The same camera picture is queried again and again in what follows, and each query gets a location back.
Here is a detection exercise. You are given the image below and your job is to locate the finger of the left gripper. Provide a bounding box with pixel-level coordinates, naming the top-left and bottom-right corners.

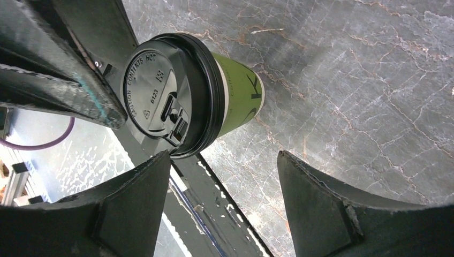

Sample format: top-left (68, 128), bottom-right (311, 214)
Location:
top-left (1, 1), bottom-right (127, 129)
top-left (53, 0), bottom-right (138, 70)

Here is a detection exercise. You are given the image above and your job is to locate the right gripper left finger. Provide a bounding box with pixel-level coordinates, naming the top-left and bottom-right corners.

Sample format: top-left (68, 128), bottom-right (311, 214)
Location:
top-left (1, 151), bottom-right (171, 256)

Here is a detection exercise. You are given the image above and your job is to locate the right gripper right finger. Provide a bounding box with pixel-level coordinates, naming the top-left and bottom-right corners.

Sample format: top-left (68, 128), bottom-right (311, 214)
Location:
top-left (277, 151), bottom-right (453, 256)

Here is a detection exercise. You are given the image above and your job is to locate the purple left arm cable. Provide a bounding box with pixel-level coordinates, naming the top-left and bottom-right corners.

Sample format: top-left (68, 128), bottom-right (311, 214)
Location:
top-left (0, 117), bottom-right (76, 152)

